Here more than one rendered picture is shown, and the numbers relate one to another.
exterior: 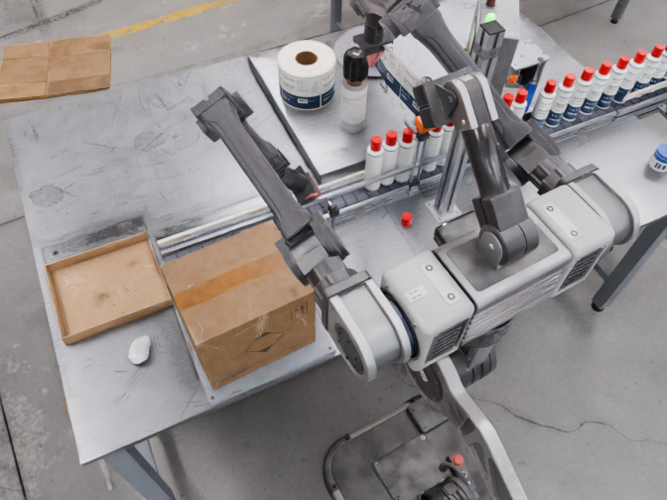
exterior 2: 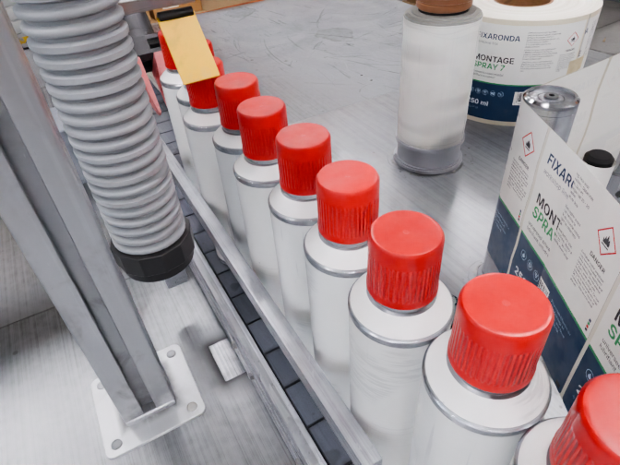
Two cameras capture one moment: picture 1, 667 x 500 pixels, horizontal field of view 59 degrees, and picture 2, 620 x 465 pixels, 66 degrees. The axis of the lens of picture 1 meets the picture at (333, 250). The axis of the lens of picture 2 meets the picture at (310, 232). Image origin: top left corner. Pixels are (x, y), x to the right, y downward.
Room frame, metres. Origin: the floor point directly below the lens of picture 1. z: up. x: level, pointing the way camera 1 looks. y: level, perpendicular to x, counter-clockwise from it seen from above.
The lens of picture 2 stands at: (1.37, -0.60, 1.22)
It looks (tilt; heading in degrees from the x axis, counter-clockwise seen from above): 40 degrees down; 90
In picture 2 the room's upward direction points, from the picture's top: 5 degrees counter-clockwise
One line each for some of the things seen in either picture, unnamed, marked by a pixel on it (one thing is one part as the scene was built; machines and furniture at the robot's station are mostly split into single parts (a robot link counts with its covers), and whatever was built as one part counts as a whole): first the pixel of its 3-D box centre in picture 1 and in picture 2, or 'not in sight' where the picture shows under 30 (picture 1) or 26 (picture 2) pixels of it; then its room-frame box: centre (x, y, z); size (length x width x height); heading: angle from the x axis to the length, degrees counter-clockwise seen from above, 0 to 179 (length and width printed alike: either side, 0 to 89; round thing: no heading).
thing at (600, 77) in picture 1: (596, 88); not in sight; (1.64, -0.88, 0.98); 0.05 x 0.05 x 0.20
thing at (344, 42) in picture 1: (373, 51); not in sight; (1.93, -0.13, 0.89); 0.31 x 0.31 x 0.01
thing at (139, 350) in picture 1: (140, 349); not in sight; (0.67, 0.51, 0.85); 0.08 x 0.07 x 0.04; 147
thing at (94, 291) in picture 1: (107, 285); not in sight; (0.87, 0.64, 0.85); 0.30 x 0.26 x 0.04; 117
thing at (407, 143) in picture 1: (404, 155); (224, 170); (1.29, -0.21, 0.98); 0.05 x 0.05 x 0.20
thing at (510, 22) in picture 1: (488, 49); not in sight; (1.29, -0.38, 1.38); 0.17 x 0.10 x 0.19; 172
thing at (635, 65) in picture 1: (629, 76); not in sight; (1.71, -1.02, 0.98); 0.05 x 0.05 x 0.20
